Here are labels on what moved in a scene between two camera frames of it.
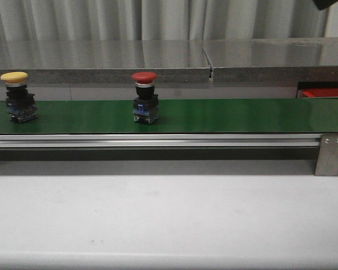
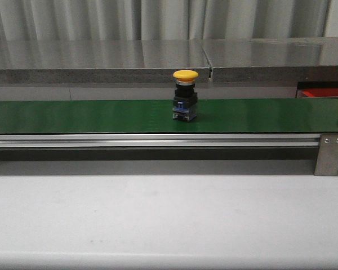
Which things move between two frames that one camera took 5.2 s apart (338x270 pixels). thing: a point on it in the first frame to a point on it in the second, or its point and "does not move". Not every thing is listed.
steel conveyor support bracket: (330, 155) does not move
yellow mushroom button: (21, 104) to (185, 99)
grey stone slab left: (100, 62) does not move
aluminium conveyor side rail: (153, 140) does not move
